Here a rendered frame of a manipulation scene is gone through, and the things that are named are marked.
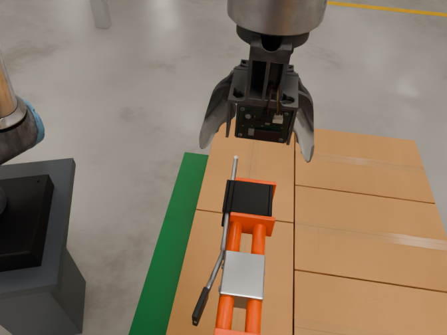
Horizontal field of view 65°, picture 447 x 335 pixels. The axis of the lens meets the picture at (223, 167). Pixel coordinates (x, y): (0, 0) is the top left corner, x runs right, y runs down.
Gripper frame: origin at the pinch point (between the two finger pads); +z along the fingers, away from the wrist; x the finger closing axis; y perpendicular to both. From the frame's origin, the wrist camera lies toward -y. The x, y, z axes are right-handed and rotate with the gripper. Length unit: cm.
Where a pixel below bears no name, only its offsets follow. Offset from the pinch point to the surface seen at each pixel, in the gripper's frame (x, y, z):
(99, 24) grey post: -166, -285, 132
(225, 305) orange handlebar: -1.2, 16.9, 13.7
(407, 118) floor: 117, -197, 137
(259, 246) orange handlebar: 2.8, 7.0, 13.7
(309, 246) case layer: 26, -37, 82
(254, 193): 1.0, -2.3, 12.3
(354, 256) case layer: 43, -35, 82
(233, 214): -1.9, 2.6, 12.3
